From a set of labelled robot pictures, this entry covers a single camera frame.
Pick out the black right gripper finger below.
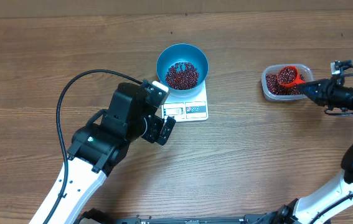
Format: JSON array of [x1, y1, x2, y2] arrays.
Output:
[[296, 79, 330, 93], [302, 88, 326, 106]]

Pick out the orange scoop with blue handle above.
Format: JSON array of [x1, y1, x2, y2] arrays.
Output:
[[276, 66, 305, 88]]

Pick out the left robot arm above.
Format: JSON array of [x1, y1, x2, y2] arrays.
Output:
[[31, 81, 176, 223]]

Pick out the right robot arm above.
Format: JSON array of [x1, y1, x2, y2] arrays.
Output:
[[257, 61, 353, 224]]

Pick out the white digital kitchen scale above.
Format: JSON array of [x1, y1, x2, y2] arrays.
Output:
[[161, 82, 209, 123]]

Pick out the red beans in bowl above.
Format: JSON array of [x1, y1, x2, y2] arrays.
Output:
[[165, 62, 199, 90]]

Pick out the blue metal bowl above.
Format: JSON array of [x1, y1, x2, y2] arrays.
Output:
[[156, 44, 209, 91]]

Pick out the clear plastic container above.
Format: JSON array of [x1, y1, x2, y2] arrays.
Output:
[[261, 63, 314, 101]]

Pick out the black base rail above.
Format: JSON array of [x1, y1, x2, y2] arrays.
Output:
[[73, 208, 299, 224]]

